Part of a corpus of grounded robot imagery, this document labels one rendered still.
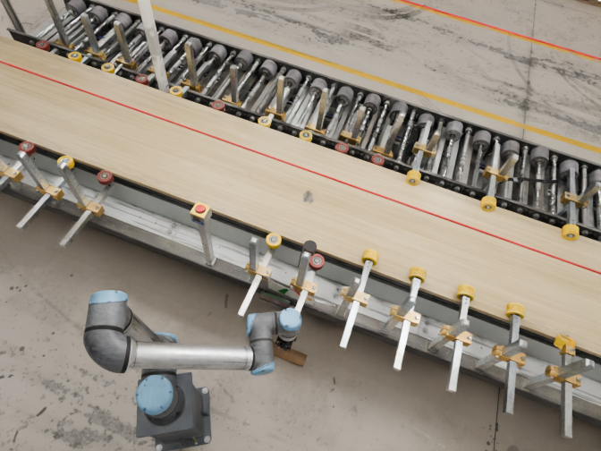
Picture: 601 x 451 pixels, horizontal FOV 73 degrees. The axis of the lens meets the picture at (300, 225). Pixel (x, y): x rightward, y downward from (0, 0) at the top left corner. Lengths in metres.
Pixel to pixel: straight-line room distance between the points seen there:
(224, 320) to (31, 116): 1.72
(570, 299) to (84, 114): 2.92
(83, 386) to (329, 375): 1.53
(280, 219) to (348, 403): 1.29
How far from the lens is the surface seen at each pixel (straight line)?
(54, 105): 2.98
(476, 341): 2.52
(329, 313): 2.21
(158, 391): 1.96
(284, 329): 1.67
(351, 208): 2.30
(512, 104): 5.02
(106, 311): 1.47
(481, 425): 3.12
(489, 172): 2.70
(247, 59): 3.23
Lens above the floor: 2.76
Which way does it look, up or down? 58 degrees down
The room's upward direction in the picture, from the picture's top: 10 degrees clockwise
